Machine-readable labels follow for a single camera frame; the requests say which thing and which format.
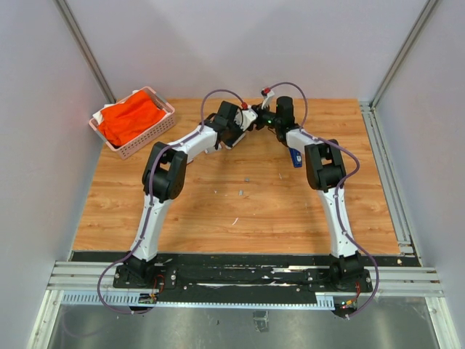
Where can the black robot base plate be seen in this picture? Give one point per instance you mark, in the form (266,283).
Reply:
(225,277)

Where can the left aluminium frame post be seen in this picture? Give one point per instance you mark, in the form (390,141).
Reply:
(71,22)

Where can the aluminium frame post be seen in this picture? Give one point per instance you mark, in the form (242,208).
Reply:
(71,22)
(424,16)

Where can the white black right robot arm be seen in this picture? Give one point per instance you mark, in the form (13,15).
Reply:
(326,175)

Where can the right aluminium frame post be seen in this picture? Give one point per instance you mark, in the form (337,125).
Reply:
(424,16)

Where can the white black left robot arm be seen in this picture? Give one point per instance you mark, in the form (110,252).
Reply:
(163,180)

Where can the grey slotted cable duct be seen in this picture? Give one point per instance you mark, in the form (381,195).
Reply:
(140,300)

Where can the orange cloth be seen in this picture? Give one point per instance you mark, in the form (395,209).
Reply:
(123,122)

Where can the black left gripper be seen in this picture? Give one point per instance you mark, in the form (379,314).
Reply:
(230,143)

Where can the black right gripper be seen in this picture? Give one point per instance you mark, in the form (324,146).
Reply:
(260,112)

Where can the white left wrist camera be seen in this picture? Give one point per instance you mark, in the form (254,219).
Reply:
(245,118)

